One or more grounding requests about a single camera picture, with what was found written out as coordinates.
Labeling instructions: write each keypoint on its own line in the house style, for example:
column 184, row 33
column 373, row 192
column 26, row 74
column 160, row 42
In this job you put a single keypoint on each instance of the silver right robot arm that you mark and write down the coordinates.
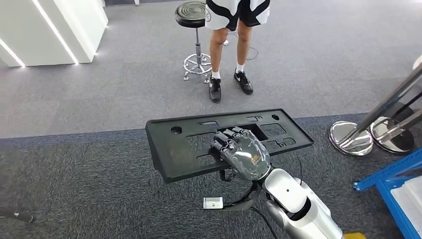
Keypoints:
column 296, row 204

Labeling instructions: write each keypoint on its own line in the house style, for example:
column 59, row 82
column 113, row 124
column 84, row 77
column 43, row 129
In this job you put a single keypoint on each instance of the black plastic plate frame part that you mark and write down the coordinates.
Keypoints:
column 165, row 148

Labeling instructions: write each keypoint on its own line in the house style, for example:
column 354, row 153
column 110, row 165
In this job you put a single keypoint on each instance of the white plastic tray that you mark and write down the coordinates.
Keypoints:
column 408, row 201

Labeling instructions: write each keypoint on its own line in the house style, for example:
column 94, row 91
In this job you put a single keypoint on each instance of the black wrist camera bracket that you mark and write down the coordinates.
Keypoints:
column 240, row 204

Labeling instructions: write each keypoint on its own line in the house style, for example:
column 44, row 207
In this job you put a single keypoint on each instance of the black round stool chrome base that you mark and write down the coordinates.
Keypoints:
column 194, row 14

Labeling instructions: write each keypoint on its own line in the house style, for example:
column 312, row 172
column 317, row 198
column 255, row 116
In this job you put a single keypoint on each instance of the person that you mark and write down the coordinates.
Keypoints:
column 244, row 39

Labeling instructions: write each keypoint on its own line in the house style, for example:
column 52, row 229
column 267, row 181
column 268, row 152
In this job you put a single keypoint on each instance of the yellow floor tape square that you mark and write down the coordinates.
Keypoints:
column 354, row 236

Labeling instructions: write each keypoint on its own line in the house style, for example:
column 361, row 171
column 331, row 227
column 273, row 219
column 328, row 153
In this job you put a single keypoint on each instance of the blue metal shelf rack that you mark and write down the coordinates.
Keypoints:
column 389, row 171

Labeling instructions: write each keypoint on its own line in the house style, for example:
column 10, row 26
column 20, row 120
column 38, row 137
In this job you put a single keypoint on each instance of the white lit display counter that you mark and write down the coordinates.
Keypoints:
column 49, row 29

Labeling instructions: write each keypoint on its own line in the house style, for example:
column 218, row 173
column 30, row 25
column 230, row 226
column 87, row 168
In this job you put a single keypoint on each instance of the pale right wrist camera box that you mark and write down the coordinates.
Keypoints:
column 212, row 203

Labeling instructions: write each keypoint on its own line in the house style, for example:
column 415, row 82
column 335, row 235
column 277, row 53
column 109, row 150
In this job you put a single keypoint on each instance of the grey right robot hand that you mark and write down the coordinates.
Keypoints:
column 247, row 155

